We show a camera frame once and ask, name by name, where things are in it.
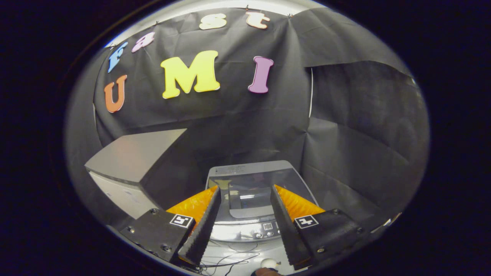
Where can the small white round object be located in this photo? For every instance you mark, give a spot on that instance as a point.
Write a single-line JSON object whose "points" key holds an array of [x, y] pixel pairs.
{"points": [[268, 263]]}

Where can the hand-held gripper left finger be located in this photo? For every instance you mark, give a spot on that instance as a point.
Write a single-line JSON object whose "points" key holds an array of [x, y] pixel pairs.
{"points": [[203, 230]]}

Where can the grey cabinet box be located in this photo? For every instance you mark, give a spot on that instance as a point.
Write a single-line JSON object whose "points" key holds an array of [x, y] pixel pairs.
{"points": [[134, 153]]}

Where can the dark washing machine lid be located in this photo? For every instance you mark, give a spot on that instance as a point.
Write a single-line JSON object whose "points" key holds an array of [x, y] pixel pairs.
{"points": [[253, 180]]}

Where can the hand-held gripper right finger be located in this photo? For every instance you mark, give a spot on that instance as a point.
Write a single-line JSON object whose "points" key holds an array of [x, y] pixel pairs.
{"points": [[289, 234]]}

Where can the grey washing machine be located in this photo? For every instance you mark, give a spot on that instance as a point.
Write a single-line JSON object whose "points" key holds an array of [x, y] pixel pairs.
{"points": [[249, 232]]}

